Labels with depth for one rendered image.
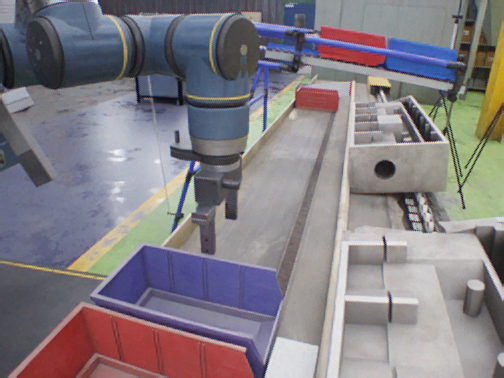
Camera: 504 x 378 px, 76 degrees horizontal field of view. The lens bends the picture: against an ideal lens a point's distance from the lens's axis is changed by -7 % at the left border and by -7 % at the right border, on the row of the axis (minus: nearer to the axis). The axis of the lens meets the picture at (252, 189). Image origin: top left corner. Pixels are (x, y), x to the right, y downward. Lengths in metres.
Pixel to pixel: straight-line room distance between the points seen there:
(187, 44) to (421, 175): 1.08
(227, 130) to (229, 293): 0.39
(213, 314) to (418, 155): 0.94
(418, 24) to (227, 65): 7.42
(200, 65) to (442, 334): 0.57
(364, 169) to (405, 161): 0.16
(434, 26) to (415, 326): 7.50
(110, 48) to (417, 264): 0.69
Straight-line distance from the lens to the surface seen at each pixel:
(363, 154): 1.38
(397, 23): 7.84
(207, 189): 0.60
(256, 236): 1.10
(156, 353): 0.68
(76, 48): 0.57
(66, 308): 1.57
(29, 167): 0.43
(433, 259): 0.78
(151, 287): 0.90
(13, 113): 0.43
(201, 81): 0.56
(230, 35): 0.55
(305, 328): 0.83
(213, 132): 0.57
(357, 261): 0.77
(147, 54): 0.64
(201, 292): 0.83
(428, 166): 1.42
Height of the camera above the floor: 1.36
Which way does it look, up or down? 26 degrees down
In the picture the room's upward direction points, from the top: 1 degrees clockwise
